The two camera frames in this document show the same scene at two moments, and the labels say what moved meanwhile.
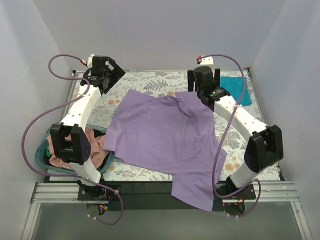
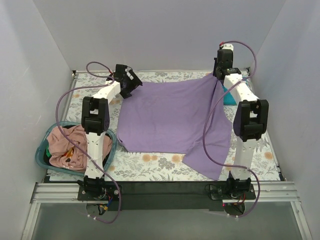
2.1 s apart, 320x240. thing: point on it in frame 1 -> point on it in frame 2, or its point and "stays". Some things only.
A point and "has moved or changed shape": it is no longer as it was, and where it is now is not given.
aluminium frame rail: x=67 y=193 stays
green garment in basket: x=48 y=153 stays
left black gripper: x=116 y=74 -> x=135 y=79
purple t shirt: x=174 y=135 has moved or changed shape
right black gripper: x=203 y=72 -> x=216 y=73
